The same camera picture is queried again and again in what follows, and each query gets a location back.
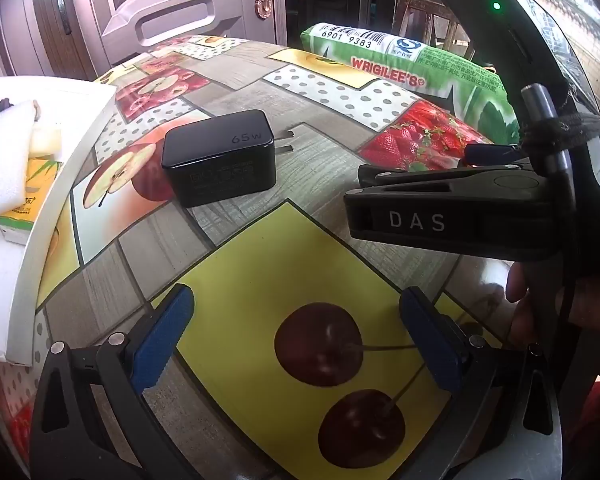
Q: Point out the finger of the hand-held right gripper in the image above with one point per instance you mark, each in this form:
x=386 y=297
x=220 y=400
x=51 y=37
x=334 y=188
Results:
x=485 y=154
x=420 y=222

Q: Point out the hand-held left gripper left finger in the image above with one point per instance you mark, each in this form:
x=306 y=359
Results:
x=162 y=340

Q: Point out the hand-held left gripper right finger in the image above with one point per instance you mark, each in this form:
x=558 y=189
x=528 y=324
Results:
x=430 y=340

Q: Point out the white foam block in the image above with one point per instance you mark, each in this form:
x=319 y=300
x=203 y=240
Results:
x=2 y=175

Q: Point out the pale yellow sponge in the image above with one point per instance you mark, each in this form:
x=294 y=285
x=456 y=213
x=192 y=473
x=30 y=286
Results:
x=45 y=141

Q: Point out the white tray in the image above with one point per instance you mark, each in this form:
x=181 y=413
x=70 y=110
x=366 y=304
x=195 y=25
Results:
x=80 y=105

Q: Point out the person's right hand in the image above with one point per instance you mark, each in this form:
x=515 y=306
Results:
x=520 y=290

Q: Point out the green Wrigley's gum pack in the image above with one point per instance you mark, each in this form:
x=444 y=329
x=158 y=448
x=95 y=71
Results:
x=430 y=70

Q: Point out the wooden chair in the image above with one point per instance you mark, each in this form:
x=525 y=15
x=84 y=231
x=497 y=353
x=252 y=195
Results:
x=420 y=7

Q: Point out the black charger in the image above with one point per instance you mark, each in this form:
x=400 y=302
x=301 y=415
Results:
x=215 y=160

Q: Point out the yellow green tissue packet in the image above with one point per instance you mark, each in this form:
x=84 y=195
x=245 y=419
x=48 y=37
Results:
x=27 y=195

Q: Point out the dark brown door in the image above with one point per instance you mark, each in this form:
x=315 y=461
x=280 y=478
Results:
x=87 y=35

